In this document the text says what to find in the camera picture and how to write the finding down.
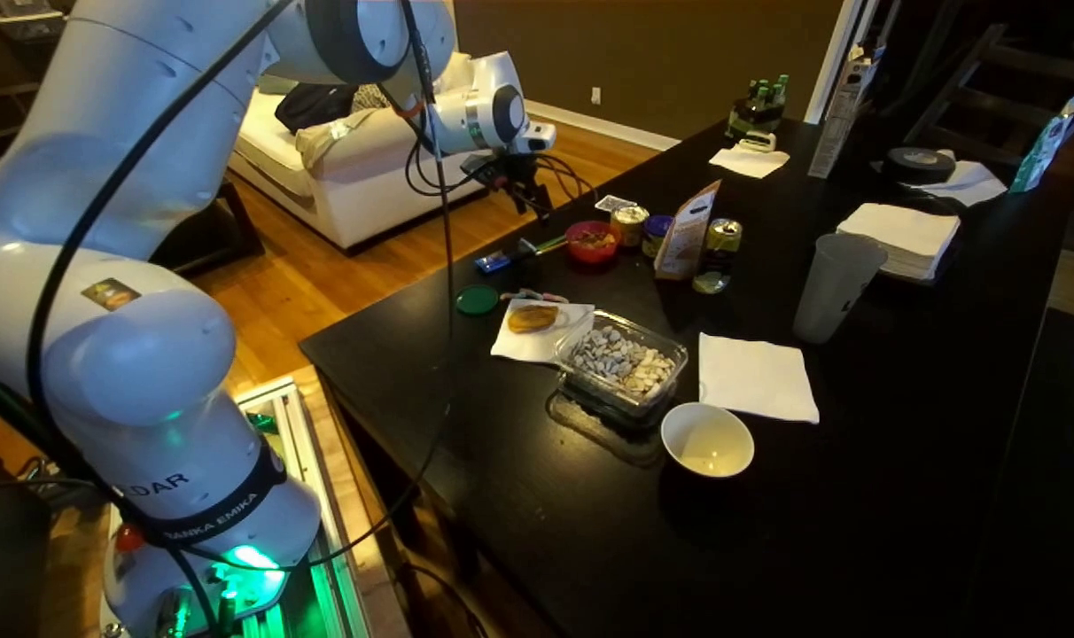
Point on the stack of white napkins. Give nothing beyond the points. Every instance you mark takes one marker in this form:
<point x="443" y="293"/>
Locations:
<point x="912" y="237"/>

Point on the green round lid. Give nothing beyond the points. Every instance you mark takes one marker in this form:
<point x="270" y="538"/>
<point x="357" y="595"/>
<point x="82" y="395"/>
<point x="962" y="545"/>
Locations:
<point x="478" y="297"/>

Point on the white napkin under cookie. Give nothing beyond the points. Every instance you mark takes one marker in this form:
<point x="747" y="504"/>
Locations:
<point x="546" y="345"/>

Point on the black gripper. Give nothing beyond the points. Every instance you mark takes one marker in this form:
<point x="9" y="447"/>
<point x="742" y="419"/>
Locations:
<point x="513" y="176"/>

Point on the dark round dish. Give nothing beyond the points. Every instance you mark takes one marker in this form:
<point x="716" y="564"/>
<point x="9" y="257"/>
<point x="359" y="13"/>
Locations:
<point x="920" y="163"/>

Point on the red bowl with food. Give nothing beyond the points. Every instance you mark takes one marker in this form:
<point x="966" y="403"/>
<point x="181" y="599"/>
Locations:
<point x="591" y="243"/>

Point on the round brown cookie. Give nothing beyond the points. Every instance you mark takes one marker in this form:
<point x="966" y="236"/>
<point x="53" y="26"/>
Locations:
<point x="533" y="317"/>

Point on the small dark jar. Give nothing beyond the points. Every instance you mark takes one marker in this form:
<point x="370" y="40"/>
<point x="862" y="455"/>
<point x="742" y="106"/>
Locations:
<point x="716" y="257"/>

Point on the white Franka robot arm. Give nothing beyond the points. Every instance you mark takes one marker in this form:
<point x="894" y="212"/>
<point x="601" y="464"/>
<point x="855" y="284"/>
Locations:
<point x="121" y="354"/>

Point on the small glass jar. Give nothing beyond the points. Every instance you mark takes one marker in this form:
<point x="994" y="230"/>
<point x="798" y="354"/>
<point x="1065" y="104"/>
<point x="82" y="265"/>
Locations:
<point x="629" y="224"/>

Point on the clear plastic bowl of popcorn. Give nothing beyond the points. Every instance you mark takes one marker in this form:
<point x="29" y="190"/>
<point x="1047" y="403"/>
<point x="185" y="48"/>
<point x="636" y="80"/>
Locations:
<point x="627" y="365"/>

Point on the white sofa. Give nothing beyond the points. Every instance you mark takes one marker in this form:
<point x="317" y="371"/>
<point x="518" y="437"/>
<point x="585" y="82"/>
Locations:
<point x="389" y="159"/>

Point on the blue lidded jar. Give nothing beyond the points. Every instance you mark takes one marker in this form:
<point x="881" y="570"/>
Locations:
<point x="654" y="230"/>

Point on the white paper sheet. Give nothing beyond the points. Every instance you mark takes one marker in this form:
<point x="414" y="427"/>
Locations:
<point x="749" y="159"/>

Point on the translucent plastic cup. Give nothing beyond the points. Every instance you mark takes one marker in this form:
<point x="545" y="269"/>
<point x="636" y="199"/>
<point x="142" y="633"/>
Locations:
<point x="840" y="265"/>

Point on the small white ceramic bowl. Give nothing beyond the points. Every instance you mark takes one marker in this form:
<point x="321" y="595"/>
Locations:
<point x="706" y="440"/>

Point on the blue snack bar wrapper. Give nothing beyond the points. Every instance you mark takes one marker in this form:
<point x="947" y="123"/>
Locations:
<point x="494" y="262"/>

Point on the green bottles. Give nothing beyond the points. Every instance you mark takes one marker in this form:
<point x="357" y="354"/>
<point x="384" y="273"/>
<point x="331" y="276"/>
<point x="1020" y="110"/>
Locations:
<point x="759" y="106"/>

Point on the black coffee table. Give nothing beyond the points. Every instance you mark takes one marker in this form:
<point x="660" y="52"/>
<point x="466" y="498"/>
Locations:
<point x="212" y="237"/>

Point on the folded white napkin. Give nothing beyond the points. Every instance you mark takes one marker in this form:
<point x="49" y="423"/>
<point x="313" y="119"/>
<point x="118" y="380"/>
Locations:
<point x="755" y="378"/>

